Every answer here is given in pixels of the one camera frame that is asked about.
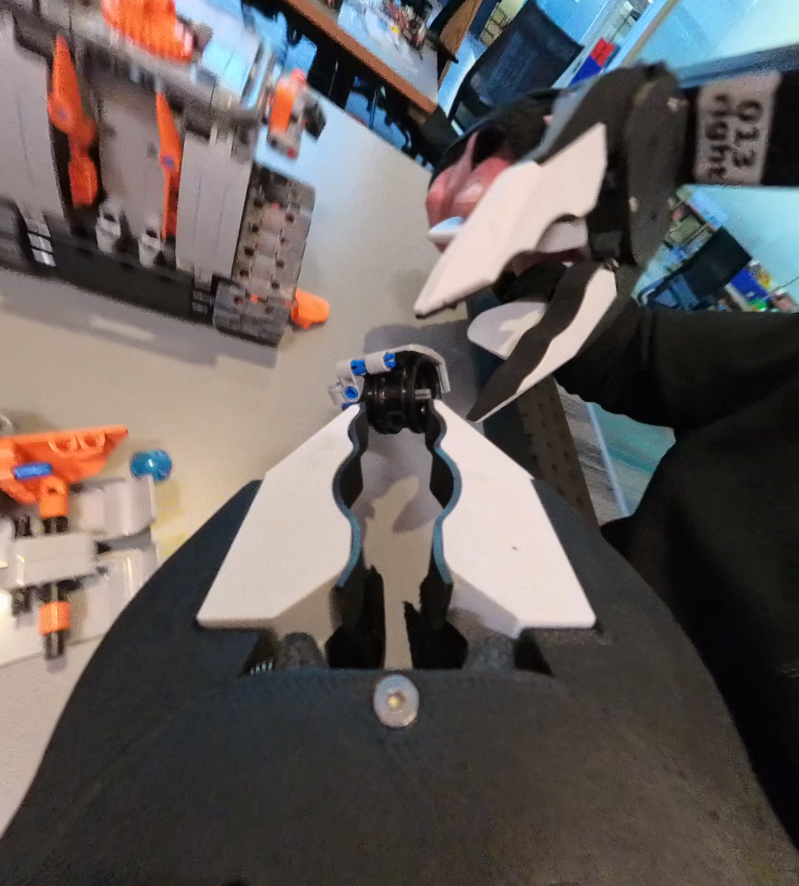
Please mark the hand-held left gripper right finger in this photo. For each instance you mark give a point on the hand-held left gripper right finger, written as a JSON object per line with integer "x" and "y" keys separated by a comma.
{"x": 517, "y": 554}

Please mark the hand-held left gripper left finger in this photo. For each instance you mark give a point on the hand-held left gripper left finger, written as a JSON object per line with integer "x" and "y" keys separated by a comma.
{"x": 282, "y": 554}

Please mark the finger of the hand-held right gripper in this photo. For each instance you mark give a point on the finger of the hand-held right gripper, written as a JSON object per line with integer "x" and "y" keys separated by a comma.
{"x": 552, "y": 326}
{"x": 524, "y": 208}

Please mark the person's right hand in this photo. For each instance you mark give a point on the person's right hand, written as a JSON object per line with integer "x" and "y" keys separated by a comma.
{"x": 455, "y": 187}

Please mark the blue transparent round stud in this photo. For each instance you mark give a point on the blue transparent round stud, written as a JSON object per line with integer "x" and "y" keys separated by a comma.
{"x": 152, "y": 465}

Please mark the orange wedge brick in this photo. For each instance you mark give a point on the orange wedge brick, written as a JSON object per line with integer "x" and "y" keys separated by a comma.
{"x": 309, "y": 309}

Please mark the small grey orange brick assembly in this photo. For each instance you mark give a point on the small grey orange brick assembly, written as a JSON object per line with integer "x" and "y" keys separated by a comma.
{"x": 39, "y": 554}

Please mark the person's black clothing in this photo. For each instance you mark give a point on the person's black clothing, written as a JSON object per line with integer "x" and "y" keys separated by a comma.
{"x": 759, "y": 623}

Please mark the large grey tracked brick vehicle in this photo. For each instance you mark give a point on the large grey tracked brick vehicle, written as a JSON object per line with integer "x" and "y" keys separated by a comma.
{"x": 95, "y": 139}

